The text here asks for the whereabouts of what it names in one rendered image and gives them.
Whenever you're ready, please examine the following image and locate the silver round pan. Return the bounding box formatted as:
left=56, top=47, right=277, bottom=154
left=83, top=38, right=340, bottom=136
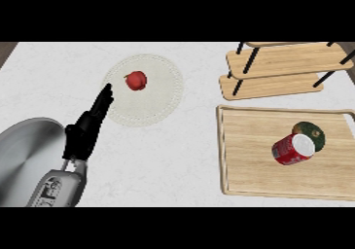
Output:
left=0, top=117, right=68, bottom=208

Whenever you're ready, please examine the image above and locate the red can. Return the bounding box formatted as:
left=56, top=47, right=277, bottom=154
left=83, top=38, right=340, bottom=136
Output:
left=271, top=132, right=317, bottom=166

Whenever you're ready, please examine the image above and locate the wooden tray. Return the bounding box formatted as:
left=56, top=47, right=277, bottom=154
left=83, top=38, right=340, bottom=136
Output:
left=215, top=104, right=355, bottom=202

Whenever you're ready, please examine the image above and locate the white round placemat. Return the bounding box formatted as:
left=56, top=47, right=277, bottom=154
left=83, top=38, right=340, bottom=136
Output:
left=101, top=53, right=185, bottom=127

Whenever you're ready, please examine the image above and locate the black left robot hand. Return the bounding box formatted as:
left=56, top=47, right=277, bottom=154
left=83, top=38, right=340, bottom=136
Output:
left=61, top=83, right=116, bottom=162

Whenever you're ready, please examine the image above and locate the red bell pepper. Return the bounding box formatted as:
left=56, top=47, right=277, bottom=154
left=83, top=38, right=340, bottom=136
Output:
left=123, top=70, right=149, bottom=91

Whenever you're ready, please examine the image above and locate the dark green squash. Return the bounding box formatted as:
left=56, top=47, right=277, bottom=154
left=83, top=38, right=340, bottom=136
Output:
left=290, top=121, right=327, bottom=153

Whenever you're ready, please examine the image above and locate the wooden tiered shelf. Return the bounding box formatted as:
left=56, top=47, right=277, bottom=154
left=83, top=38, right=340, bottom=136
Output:
left=217, top=41, right=355, bottom=101

